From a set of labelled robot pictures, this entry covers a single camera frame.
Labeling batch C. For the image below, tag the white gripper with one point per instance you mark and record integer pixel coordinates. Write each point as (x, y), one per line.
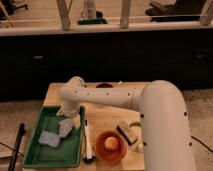
(72, 113)

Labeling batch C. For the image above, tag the light blue towel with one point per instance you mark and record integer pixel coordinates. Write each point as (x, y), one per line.
(53, 139)

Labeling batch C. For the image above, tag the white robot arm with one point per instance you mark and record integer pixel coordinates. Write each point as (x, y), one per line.
(163, 114)

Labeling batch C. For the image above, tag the green plastic tray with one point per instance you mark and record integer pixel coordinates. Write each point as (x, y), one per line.
(66, 155)

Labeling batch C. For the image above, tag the dark round object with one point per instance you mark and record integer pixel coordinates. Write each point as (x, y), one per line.
(104, 85)

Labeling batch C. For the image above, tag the yellow ball in bowl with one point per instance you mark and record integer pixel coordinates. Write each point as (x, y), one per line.
(111, 143)

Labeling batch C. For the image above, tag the orange bowl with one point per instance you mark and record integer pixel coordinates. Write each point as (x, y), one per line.
(110, 156)

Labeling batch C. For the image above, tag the black pole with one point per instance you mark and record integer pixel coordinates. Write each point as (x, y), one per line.
(21, 132)

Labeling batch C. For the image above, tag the black cabinet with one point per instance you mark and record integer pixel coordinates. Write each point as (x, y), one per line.
(29, 64)

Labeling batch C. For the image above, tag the dark green book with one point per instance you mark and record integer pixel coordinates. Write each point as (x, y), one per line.
(92, 21)

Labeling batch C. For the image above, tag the white mug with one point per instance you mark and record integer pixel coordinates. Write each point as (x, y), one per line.
(89, 9)

